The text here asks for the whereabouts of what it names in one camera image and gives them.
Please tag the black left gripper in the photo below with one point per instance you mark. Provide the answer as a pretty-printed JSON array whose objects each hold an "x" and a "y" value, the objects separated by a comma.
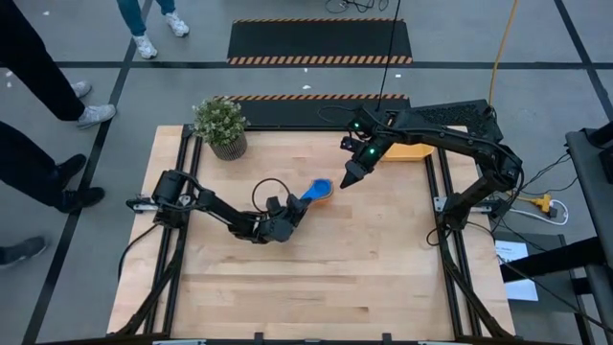
[{"x": 278, "y": 225}]

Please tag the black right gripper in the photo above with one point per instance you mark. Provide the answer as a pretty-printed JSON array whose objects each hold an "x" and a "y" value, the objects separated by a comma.
[{"x": 371, "y": 151}]

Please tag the blue measuring cup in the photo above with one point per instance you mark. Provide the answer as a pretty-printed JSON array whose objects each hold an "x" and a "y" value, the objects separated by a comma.
[{"x": 318, "y": 188}]

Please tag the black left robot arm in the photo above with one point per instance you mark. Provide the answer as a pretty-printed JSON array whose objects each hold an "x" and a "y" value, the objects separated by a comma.
[{"x": 220, "y": 211}]

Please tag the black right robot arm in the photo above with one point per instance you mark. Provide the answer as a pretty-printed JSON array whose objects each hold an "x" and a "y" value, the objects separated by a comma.
[{"x": 455, "y": 134}]

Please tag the yellow plastic basket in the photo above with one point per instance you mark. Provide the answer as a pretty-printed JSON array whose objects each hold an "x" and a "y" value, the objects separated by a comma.
[{"x": 407, "y": 152}]

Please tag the hazard striped black floor mat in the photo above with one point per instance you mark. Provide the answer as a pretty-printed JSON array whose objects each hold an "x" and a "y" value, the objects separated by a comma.
[
  {"x": 287, "y": 112},
  {"x": 318, "y": 40}
]

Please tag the potted plant striped pot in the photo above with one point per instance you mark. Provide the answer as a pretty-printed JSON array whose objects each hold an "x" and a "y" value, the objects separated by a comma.
[{"x": 220, "y": 124}]

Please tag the white paper sheet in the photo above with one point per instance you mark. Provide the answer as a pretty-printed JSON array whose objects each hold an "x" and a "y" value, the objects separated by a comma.
[{"x": 510, "y": 251}]

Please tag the yellow power splitter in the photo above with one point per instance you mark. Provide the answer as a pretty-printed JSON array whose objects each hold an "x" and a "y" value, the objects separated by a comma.
[{"x": 543, "y": 202}]

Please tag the black stand beam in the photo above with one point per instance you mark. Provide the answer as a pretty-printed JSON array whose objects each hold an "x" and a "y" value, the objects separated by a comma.
[{"x": 551, "y": 259}]

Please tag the grey cart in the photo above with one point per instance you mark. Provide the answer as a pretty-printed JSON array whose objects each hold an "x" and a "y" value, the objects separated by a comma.
[{"x": 594, "y": 201}]

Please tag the person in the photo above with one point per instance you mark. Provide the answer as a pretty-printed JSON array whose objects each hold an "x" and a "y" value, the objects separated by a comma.
[
  {"x": 24, "y": 163},
  {"x": 24, "y": 250},
  {"x": 33, "y": 57},
  {"x": 131, "y": 19}
]

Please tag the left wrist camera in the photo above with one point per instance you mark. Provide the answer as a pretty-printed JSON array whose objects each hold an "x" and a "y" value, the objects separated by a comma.
[{"x": 274, "y": 205}]

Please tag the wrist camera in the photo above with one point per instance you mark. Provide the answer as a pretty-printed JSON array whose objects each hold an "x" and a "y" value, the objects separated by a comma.
[
  {"x": 274, "y": 205},
  {"x": 349, "y": 144}
]

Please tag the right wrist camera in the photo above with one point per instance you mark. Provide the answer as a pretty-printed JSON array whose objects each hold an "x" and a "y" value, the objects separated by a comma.
[{"x": 349, "y": 144}]

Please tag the black table frame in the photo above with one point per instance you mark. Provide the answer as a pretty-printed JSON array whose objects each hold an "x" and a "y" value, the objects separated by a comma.
[{"x": 181, "y": 239}]

